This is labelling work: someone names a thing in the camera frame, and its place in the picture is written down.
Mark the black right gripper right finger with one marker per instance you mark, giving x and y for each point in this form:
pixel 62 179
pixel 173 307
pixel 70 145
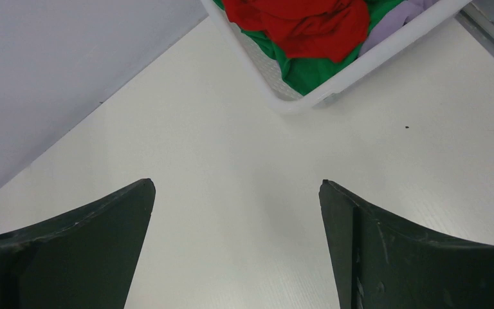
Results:
pixel 382 260

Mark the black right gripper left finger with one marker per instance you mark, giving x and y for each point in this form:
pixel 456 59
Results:
pixel 83 258

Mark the red t-shirt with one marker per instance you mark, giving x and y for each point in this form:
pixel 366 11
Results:
pixel 305 29

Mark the green t-shirt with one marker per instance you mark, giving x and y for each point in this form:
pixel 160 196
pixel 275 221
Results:
pixel 306 74

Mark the white plastic laundry basket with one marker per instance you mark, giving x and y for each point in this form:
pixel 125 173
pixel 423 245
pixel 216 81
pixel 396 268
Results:
pixel 283 99

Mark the lilac t-shirt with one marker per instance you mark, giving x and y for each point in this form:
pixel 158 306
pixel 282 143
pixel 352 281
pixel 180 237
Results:
pixel 392 21

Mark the aluminium frame post right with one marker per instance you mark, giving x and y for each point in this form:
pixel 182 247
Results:
pixel 492 36

